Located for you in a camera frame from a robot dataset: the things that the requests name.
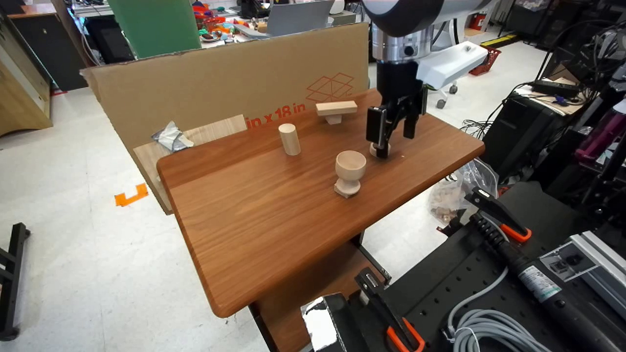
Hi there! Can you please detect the wooden cylinder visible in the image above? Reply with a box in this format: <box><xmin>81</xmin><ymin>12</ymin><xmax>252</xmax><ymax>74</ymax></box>
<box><xmin>277</xmin><ymin>123</ymin><xmax>300</xmax><ymax>156</ymax></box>

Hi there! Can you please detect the lower wooden shelf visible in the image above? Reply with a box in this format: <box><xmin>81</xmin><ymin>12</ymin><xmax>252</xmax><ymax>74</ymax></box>
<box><xmin>250</xmin><ymin>242</ymin><xmax>390</xmax><ymax>352</ymax></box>

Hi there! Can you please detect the wooden T-shaped block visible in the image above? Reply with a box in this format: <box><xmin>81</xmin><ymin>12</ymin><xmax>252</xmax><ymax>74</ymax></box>
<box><xmin>314</xmin><ymin>100</ymin><xmax>357</xmax><ymax>125</ymax></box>

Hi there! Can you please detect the aluminium extrusion rail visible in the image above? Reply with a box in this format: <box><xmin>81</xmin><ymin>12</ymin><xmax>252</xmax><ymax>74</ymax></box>
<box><xmin>539</xmin><ymin>231</ymin><xmax>626</xmax><ymax>321</ymax></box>

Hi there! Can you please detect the orange-handled black clamp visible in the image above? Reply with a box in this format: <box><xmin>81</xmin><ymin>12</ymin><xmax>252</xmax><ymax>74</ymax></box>
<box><xmin>465</xmin><ymin>188</ymin><xmax>531</xmax><ymax>244</ymax></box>
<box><xmin>355</xmin><ymin>268</ymin><xmax>426</xmax><ymax>352</ymax></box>

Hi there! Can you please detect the black handheld tool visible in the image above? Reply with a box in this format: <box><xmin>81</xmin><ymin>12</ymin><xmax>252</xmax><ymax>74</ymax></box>
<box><xmin>471</xmin><ymin>215</ymin><xmax>621</xmax><ymax>352</ymax></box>

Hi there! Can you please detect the coiled grey cable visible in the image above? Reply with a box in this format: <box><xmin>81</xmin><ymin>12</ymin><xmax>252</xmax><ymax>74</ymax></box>
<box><xmin>443</xmin><ymin>266</ymin><xmax>555</xmax><ymax>352</ymax></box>

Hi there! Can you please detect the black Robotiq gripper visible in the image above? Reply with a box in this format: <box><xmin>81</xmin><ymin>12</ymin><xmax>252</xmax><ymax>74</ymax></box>
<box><xmin>365</xmin><ymin>61</ymin><xmax>426</xmax><ymax>158</ymax></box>

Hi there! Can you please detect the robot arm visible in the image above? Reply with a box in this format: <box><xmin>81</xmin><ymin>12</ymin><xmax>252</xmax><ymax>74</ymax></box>
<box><xmin>361</xmin><ymin>0</ymin><xmax>490</xmax><ymax>158</ymax></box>

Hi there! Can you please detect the large cardboard box panel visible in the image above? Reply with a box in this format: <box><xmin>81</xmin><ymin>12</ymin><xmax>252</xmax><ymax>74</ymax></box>
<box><xmin>81</xmin><ymin>23</ymin><xmax>369</xmax><ymax>211</ymax></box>

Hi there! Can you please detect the black perforated breadboard plate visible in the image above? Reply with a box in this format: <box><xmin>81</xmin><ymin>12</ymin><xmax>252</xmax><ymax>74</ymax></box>
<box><xmin>338</xmin><ymin>182</ymin><xmax>626</xmax><ymax>352</ymax></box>

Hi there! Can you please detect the wooden goblet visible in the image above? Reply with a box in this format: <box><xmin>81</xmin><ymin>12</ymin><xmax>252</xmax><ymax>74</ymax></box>
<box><xmin>334</xmin><ymin>150</ymin><xmax>367</xmax><ymax>197</ymax></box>

